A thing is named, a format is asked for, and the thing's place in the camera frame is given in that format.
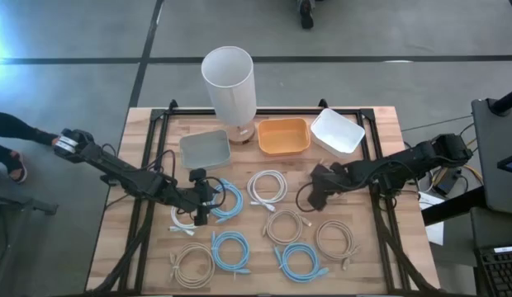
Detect white cable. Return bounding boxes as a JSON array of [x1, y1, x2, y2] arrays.
[[168, 204, 199, 237], [246, 169, 288, 213]]

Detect grey plastic bin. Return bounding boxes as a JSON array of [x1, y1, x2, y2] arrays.
[[178, 129, 233, 171]]

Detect black right camera cable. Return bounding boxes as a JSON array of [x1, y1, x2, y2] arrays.
[[296, 181, 320, 214]]

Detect grey desk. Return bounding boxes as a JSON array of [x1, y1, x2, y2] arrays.
[[469, 205, 512, 297]]

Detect blue cable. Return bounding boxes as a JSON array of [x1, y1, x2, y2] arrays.
[[211, 230, 252, 276], [273, 242, 329, 284], [208, 177, 245, 225]]

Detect person's foot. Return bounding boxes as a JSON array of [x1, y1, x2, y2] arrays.
[[296, 0, 315, 30]]

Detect black pole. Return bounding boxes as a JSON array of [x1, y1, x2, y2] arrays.
[[488, 85, 512, 117]]

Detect grey cart panel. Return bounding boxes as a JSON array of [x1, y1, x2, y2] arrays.
[[470, 97, 512, 216]]

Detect yellow wire bundle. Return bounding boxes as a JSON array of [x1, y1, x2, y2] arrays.
[[456, 121, 485, 185]]

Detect black tablet screen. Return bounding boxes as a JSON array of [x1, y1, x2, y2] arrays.
[[496, 151, 512, 177]]

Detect black power box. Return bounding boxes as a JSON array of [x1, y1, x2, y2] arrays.
[[431, 166, 463, 197]]

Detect black metal table frame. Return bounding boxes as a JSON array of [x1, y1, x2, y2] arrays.
[[85, 98, 441, 297]]

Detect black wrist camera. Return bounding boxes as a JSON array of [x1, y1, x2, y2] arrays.
[[307, 187, 329, 210], [188, 167, 208, 183]]

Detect beige cable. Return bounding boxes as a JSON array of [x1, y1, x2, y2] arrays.
[[315, 219, 362, 271], [262, 208, 313, 247], [168, 242, 216, 290]]

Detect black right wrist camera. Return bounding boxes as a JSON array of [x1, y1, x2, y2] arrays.
[[307, 187, 329, 210]]

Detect black keyboard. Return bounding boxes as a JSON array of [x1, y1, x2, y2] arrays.
[[474, 243, 512, 297]]

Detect thin black floor cable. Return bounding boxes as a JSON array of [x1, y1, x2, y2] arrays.
[[400, 114, 474, 133]]

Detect black metal beam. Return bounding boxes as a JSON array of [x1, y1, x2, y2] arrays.
[[420, 185, 488, 227]]

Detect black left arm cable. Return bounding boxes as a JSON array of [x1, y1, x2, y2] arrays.
[[142, 148, 178, 177]]

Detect orange plastic bin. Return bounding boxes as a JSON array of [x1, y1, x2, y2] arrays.
[[257, 117, 311, 157]]

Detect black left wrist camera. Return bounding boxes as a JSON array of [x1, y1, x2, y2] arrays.
[[188, 167, 208, 183]]

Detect white plastic bin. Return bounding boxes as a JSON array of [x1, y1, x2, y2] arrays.
[[310, 107, 367, 159]]

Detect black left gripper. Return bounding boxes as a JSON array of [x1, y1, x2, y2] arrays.
[[175, 181, 220, 227]]

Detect white shade wooden table lamp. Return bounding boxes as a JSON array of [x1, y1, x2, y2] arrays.
[[201, 45, 257, 145]]

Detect person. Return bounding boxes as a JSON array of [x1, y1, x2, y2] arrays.
[[0, 111, 59, 185]]

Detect black metal stand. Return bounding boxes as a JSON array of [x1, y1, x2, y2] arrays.
[[0, 185, 59, 216]]

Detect white paper sheet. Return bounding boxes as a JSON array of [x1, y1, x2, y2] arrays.
[[418, 191, 446, 247]]

